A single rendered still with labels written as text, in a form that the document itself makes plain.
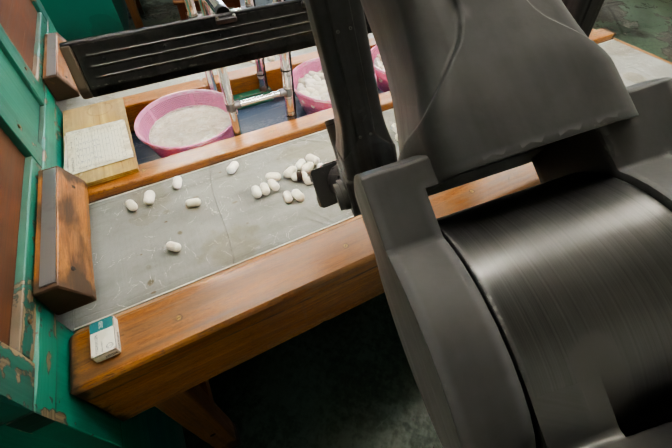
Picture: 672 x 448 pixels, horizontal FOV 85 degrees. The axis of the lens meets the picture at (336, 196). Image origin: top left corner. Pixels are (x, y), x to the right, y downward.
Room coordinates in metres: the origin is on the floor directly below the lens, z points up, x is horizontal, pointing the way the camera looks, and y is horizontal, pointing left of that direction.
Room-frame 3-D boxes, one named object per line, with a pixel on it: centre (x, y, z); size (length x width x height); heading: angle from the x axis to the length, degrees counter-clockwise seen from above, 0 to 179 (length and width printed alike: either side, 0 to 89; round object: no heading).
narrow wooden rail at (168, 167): (0.96, -0.21, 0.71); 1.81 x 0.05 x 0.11; 117
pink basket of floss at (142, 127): (0.82, 0.40, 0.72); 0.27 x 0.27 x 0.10
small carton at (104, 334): (0.23, 0.36, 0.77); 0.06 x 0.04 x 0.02; 27
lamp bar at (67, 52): (0.65, 0.12, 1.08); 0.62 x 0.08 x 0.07; 117
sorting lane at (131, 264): (0.80, -0.29, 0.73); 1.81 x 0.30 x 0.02; 117
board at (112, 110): (0.72, 0.59, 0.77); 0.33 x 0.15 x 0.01; 27
